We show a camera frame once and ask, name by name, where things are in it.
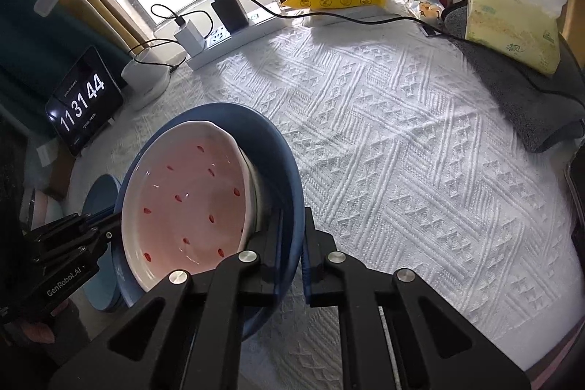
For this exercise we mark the yellow tissue pack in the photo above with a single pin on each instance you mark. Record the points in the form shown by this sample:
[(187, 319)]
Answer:
[(512, 24)]

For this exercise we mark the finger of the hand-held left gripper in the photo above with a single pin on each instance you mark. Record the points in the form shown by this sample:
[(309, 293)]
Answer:
[(98, 237), (68, 230)]

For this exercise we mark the grey towel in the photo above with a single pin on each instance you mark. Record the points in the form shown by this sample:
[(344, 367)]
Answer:
[(525, 97)]

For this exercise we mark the dark blue bowl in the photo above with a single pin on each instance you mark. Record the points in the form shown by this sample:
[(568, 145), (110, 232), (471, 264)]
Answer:
[(274, 152)]

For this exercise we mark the black charger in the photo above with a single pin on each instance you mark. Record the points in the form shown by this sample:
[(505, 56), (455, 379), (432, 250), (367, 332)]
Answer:
[(228, 13)]

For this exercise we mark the white charger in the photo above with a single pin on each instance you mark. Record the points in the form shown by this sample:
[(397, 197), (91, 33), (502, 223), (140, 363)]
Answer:
[(189, 36)]

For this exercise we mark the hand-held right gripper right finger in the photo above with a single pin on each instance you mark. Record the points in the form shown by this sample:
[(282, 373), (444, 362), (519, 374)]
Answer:
[(306, 262)]

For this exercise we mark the small white box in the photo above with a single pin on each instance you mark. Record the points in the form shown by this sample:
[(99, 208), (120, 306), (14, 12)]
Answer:
[(48, 154)]

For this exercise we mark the yellow snack packet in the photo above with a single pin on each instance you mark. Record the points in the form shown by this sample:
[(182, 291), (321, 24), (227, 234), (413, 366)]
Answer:
[(432, 10)]

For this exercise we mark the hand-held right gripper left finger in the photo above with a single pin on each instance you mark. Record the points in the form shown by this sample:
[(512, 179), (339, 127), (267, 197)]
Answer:
[(277, 253)]

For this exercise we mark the pink dotted bowl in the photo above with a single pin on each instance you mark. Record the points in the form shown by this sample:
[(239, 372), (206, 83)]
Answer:
[(192, 198)]

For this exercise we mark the black tablet clock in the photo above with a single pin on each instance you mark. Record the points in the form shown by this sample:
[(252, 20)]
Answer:
[(84, 102)]

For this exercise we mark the person's left hand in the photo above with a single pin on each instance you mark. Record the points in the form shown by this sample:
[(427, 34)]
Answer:
[(34, 328)]

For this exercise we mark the white power strip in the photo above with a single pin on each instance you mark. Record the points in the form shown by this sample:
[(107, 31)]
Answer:
[(237, 40)]

